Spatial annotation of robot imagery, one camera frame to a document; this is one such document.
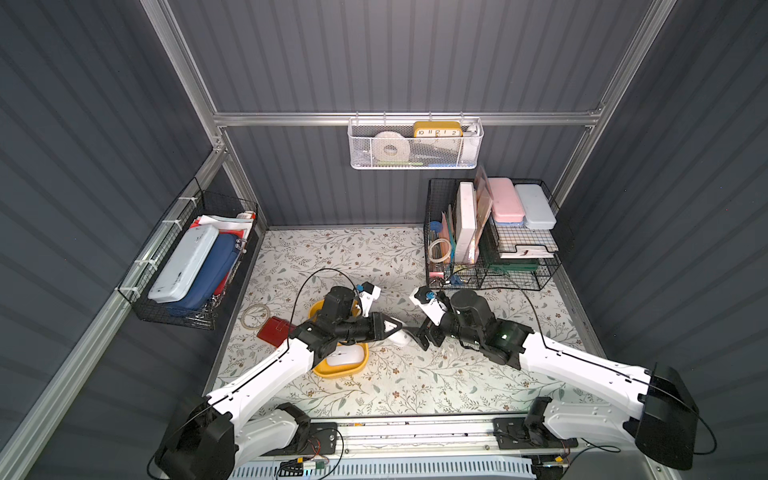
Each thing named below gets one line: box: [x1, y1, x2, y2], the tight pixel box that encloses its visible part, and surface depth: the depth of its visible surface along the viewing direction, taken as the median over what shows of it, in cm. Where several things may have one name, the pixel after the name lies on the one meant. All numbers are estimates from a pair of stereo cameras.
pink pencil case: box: [489, 177, 525, 223], surface depth 93 cm
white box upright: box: [455, 182, 477, 265], surface depth 93 cm
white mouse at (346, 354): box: [326, 344, 365, 366], surface depth 87 cm
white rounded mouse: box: [387, 329, 416, 347], surface depth 75 cm
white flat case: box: [148, 224, 219, 303], surface depth 67 cm
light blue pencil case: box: [515, 184, 557, 229], surface depth 96 cm
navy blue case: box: [165, 233, 239, 311], surface depth 68 cm
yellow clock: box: [413, 121, 464, 138], surface depth 90 cm
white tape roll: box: [373, 131, 410, 163], surface depth 85 cm
